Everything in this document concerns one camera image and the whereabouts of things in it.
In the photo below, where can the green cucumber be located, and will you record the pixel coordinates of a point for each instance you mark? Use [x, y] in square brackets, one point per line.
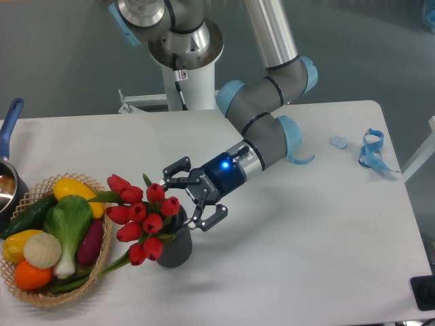
[30, 219]

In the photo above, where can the green bok choy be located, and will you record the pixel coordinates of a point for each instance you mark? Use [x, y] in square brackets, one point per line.
[68, 221]

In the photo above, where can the black device at edge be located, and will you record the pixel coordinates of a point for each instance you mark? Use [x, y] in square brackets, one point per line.
[423, 291]

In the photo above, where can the yellow bell pepper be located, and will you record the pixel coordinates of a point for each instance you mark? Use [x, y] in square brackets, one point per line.
[13, 246]

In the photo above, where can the woven wicker basket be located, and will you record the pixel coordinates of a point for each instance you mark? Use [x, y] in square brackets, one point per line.
[44, 297]

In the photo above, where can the white garlic bulb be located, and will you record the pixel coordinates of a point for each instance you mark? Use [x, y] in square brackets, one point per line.
[42, 250]

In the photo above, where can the blue handled saucepan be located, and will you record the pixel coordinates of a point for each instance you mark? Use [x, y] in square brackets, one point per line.
[13, 187]

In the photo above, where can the orange tangerine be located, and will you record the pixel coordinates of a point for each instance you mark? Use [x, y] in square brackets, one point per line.
[28, 277]

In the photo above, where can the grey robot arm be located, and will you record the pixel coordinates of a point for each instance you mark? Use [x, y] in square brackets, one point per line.
[186, 45]

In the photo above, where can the white frame at right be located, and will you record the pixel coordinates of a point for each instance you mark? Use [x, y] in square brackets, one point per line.
[420, 156]

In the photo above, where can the red tulip bouquet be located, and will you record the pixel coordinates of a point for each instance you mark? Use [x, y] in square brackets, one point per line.
[148, 218]

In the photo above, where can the dark grey ribbed vase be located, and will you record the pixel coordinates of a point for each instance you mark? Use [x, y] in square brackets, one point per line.
[177, 252]

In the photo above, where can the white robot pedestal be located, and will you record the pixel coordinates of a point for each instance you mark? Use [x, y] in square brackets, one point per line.
[192, 90]

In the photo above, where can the curled blue ribbon strip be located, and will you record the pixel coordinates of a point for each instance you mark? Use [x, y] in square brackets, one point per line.
[297, 161]

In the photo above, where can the pale blue bottle cap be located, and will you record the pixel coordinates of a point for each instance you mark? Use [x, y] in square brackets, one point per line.
[339, 142]

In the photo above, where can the purple sweet potato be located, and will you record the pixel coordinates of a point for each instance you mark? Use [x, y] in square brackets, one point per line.
[90, 247]

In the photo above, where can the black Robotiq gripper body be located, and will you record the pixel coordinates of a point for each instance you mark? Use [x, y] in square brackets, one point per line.
[218, 177]

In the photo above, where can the green pea pods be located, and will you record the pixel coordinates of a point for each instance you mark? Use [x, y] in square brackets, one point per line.
[69, 284]

